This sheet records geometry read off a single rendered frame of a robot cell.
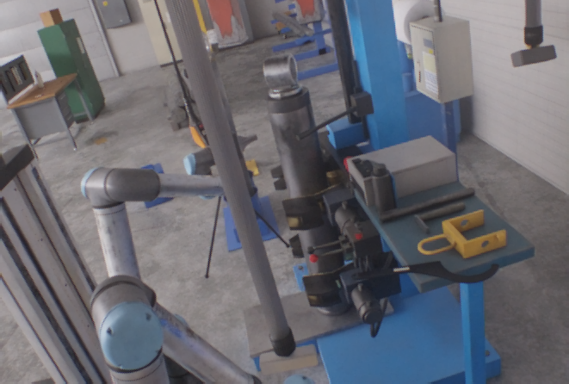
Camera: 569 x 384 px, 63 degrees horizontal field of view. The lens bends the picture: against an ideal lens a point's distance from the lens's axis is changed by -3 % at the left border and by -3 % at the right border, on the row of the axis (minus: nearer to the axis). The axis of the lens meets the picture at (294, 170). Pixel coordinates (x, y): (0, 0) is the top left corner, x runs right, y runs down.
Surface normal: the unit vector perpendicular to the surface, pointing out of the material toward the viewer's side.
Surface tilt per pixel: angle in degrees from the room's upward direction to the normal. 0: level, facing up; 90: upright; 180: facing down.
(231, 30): 90
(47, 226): 90
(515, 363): 0
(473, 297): 90
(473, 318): 90
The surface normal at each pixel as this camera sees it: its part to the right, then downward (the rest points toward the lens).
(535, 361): -0.22, -0.88
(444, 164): 0.18, 0.40
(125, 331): 0.50, 0.16
